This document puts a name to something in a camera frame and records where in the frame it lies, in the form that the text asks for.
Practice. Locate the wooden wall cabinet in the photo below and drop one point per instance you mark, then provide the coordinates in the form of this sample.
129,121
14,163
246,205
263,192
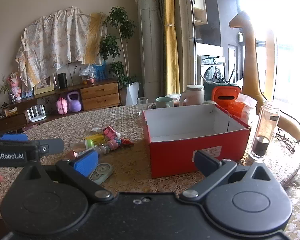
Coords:
198,2

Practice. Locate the beige tube green cap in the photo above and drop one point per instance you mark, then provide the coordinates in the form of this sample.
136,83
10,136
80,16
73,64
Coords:
77,146

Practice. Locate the black eyeglasses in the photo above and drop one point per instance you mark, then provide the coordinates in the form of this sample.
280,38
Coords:
279,134

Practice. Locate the white planter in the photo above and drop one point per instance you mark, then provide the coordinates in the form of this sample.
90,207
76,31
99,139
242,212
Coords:
132,92

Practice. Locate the plastic bag of fruit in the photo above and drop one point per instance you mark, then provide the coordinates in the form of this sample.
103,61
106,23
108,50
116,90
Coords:
87,76

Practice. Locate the wooden sideboard cabinet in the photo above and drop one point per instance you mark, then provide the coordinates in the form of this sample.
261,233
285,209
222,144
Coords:
100,91

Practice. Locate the white washing machine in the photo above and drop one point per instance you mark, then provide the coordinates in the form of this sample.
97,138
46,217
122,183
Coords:
210,72

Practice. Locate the floral cloth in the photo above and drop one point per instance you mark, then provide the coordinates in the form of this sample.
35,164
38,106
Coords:
60,37

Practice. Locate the pink doll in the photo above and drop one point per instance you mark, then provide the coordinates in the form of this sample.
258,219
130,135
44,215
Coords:
15,85

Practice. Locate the purple kettlebell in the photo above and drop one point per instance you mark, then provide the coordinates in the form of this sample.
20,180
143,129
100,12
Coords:
73,105

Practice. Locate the clear drinking glass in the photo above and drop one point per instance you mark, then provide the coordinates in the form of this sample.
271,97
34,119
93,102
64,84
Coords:
142,106

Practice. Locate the yellow curtain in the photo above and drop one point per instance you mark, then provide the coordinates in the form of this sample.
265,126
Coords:
170,42

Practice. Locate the orange plastic packet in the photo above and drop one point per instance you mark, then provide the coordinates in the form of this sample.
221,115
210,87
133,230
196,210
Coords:
240,107

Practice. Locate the pale green cup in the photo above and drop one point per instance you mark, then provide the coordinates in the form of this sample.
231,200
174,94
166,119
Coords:
163,103

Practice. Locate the patterned lace tablecloth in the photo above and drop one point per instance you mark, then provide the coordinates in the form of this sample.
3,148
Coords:
130,160

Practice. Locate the orange and green storage box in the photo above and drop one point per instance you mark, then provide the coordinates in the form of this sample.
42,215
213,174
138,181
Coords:
225,92

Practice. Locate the pink binder clip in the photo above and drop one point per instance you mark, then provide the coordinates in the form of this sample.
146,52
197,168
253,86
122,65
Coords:
110,131

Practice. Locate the tan giraffe toy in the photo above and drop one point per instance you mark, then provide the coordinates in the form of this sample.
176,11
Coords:
250,55

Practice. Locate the red cardboard box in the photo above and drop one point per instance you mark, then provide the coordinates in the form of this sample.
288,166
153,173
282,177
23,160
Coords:
172,155

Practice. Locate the beige standing air conditioner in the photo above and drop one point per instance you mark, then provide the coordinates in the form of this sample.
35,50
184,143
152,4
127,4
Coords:
152,42

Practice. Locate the pale green round bowl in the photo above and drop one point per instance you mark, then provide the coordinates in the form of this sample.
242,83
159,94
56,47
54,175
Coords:
208,102

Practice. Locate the clear plastic snack bag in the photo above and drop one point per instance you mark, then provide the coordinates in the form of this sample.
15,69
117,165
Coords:
173,96

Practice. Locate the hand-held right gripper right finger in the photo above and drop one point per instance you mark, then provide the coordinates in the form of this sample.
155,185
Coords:
206,161

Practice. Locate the clear tape dispenser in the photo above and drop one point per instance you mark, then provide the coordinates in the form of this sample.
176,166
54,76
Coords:
102,171

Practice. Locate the green potted plant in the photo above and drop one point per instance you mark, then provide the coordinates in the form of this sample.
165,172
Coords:
120,20

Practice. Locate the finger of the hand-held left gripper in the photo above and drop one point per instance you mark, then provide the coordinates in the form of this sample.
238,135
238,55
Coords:
13,137
52,146

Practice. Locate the clear small plastic bottle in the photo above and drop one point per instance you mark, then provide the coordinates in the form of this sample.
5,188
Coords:
102,150

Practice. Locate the white lidded mug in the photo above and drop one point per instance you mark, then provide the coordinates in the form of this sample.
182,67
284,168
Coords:
192,96

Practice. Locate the white router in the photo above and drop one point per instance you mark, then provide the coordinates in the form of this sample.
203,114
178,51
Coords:
36,117

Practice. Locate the picture frame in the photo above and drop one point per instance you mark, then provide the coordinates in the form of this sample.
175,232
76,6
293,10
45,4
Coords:
43,85

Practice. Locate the clear glass bottle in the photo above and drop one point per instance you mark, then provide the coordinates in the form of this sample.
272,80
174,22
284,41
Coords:
265,120

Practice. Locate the pink small toy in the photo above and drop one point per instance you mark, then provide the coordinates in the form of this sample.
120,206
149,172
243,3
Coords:
72,154

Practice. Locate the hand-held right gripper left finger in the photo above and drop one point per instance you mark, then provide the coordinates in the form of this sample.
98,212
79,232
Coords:
86,163

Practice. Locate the red small toy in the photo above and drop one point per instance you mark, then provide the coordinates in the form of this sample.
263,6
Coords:
127,142

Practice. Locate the black speaker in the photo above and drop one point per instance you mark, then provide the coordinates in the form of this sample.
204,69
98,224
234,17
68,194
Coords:
62,80

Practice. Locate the pink toy suitcase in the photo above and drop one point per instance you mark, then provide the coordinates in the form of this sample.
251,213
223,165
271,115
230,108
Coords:
62,106

